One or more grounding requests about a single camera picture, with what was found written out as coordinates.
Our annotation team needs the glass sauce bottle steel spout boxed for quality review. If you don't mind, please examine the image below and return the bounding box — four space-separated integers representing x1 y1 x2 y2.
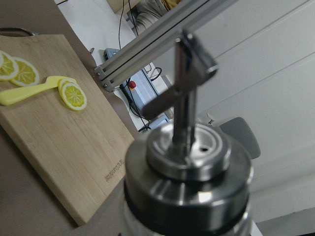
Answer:
123 31 253 236

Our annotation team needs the bamboo cutting board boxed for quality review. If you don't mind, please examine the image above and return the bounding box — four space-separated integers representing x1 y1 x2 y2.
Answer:
0 34 133 225

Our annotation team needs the yellow plastic knife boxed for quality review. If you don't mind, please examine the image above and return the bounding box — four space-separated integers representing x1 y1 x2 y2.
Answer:
0 76 77 106

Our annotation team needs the aluminium frame post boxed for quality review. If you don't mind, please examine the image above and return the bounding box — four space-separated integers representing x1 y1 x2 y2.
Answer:
94 0 235 92

